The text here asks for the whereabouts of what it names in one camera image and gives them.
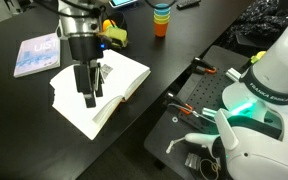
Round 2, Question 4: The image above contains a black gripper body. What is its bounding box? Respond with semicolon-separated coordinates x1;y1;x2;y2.
67;34;103;65

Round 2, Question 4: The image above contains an orange robotics book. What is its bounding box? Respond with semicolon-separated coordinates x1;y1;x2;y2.
49;49;152;141

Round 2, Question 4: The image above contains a light purple UIST book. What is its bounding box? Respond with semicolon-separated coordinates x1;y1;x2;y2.
13;31;62;79

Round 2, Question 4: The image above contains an orange ball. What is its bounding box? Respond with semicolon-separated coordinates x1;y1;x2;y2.
102;19;117;31

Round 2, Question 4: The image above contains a black bowl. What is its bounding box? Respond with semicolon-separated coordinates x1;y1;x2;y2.
101;11;129;34

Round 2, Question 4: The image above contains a white tablet with lit screen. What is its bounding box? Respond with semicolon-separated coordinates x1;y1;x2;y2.
108;0;138;8

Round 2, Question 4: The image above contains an orange plastic cup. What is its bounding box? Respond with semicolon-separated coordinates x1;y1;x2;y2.
154;21;169;38

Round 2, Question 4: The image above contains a yellow plastic cup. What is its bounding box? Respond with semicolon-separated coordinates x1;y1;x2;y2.
153;17;170;25

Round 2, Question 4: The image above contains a green plastic cup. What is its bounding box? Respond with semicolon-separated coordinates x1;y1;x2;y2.
153;13;171;21

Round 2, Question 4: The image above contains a blue plastic cup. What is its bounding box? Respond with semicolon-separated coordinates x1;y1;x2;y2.
153;3;172;16

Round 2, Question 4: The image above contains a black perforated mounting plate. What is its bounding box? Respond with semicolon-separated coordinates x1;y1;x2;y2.
183;64;247;134

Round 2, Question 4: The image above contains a black remote control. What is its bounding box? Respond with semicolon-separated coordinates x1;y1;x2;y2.
176;0;202;10

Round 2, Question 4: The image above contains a short aluminium profile bar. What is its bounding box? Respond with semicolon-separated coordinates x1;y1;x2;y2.
202;107;218;118

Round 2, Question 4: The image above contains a white handheld device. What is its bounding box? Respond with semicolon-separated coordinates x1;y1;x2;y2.
184;132;219;149

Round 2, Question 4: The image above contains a small clear plastic bag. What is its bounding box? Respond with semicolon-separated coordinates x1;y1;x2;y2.
184;153;200;170

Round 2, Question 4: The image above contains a tan rubber band loop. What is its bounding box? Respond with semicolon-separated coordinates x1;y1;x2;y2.
199;158;221;173

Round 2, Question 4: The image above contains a yellow-green knob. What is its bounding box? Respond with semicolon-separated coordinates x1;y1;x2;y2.
249;50;267;65

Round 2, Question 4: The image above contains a dark speckled bag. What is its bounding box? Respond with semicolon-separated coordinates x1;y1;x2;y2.
232;0;288;48

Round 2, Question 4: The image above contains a yellow wrist camera box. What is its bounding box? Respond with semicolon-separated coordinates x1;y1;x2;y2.
98;26;129;48

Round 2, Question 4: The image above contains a black clamp with orange handle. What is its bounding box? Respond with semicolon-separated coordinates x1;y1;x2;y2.
191;57;218;75
164;91;194;116

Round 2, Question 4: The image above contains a thin white cable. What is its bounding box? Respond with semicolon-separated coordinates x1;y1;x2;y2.
165;138;187;154

